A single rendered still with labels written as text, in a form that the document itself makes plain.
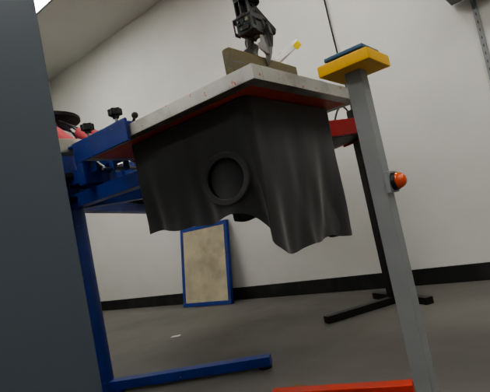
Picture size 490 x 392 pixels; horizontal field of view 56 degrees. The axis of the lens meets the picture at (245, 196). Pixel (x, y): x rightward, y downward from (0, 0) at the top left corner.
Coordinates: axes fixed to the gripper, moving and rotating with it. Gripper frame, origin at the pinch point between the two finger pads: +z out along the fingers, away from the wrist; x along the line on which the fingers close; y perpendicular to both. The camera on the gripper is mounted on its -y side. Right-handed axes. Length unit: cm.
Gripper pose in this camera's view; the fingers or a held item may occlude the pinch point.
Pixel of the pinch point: (264, 64)
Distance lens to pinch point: 146.6
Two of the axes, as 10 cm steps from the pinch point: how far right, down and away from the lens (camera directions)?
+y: -6.2, 0.6, -7.8
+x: 7.6, -2.0, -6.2
